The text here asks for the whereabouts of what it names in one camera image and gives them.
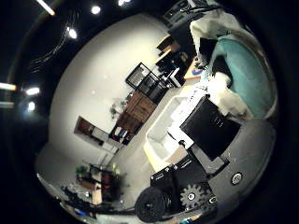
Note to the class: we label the teal tub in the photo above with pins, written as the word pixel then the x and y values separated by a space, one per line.
pixel 250 77

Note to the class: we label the white rectangular container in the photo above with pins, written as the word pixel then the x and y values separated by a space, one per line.
pixel 160 138

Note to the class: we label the blue round disc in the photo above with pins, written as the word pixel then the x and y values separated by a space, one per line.
pixel 196 72

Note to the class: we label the black office chair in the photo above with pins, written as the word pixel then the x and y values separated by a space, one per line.
pixel 173 70

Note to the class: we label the brown wooden cabinet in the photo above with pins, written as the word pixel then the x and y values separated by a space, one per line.
pixel 138 112

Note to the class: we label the black cube shelf unit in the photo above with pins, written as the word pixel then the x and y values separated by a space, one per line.
pixel 146 81

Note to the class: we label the small wooden desk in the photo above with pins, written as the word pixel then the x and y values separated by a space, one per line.
pixel 168 46

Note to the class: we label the grey box device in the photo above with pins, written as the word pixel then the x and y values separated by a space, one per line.
pixel 179 12

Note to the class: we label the potted floor plants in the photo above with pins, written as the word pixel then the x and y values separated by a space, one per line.
pixel 104 182

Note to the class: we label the round ceiling light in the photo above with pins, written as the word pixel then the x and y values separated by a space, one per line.
pixel 32 90
pixel 96 10
pixel 72 32
pixel 31 106
pixel 123 2

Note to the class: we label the long ceiling strip light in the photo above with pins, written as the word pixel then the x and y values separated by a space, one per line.
pixel 45 6

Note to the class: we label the small green wall plant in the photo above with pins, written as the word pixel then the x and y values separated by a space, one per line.
pixel 117 107

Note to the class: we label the dark framed wall shelf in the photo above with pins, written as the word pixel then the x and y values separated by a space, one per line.
pixel 88 130

